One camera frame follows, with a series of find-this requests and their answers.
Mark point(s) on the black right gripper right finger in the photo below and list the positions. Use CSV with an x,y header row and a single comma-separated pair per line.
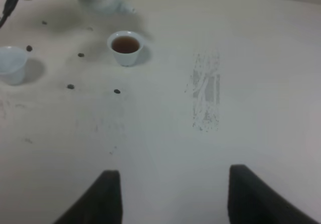
x,y
251,200

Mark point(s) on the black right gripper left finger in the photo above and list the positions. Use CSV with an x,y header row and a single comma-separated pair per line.
x,y
101,203

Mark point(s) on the far light blue teacup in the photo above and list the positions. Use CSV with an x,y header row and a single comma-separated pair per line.
x,y
125,47

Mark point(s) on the light blue teacup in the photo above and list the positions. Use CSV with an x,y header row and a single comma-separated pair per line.
x,y
125,47
13,62

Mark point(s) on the near light blue teacup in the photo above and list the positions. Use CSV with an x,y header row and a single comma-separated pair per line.
x,y
13,62

